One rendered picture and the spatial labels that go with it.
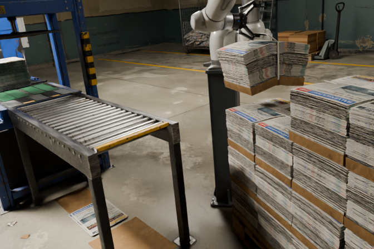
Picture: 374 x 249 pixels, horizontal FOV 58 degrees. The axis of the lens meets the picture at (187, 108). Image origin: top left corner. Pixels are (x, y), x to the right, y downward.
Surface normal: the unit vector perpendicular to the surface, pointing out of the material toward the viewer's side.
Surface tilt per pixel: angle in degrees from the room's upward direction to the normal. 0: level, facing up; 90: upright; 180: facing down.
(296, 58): 89
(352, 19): 90
